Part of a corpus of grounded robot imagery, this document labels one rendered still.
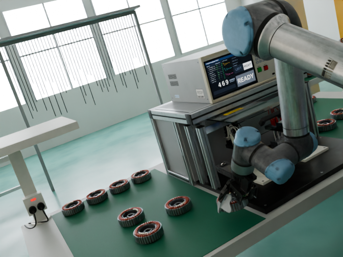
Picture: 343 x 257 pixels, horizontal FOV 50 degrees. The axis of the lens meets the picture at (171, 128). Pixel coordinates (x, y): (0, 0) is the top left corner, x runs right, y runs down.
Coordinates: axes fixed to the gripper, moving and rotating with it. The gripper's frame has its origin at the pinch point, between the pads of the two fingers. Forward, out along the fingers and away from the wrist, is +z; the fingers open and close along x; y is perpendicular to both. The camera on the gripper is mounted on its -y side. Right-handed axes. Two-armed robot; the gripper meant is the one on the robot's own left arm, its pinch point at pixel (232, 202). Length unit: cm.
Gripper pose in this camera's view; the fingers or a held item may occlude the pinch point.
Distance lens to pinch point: 137.8
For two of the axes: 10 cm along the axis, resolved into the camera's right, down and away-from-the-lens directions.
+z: 0.1, 7.6, 6.5
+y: 5.3, 5.5, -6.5
